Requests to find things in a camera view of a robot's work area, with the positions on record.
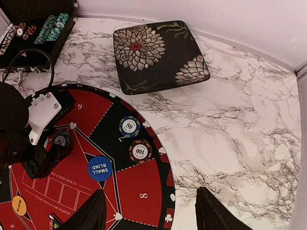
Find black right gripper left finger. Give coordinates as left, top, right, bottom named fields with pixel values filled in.
left=57, top=189, right=107, bottom=230

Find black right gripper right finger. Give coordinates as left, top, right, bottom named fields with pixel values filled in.
left=195, top=187, right=242, bottom=230

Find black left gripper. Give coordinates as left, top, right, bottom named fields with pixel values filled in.
left=0, top=129, right=72, bottom=180

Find green 50 chip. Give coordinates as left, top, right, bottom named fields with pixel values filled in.
left=53, top=129, right=71, bottom=151

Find orange big blind button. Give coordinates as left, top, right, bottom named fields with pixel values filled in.
left=12, top=195, right=27, bottom=216

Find blue small blind button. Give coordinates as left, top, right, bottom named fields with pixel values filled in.
left=88, top=156, right=112, bottom=182

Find red 100 chip seat seven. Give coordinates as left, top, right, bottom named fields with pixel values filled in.
left=129, top=139, right=153, bottom=163

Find green 50 chip seat seven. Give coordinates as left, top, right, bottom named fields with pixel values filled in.
left=118, top=116, right=141, bottom=138

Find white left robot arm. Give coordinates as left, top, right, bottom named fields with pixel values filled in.
left=0, top=48, right=76, bottom=180

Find round red black poker mat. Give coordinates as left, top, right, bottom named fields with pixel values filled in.
left=0, top=84, right=175, bottom=230

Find black poker chip case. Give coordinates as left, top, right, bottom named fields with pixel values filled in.
left=0, top=0, right=78, bottom=80

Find red chip row in case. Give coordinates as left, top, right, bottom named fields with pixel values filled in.
left=16, top=22, right=27, bottom=37

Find red dice in case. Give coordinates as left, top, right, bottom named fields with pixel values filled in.
left=23, top=25, right=36, bottom=40

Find beige blue chip row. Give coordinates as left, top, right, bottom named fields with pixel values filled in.
left=0, top=25, right=17, bottom=56

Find black floral square plate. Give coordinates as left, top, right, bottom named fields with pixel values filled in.
left=113, top=20, right=210, bottom=95

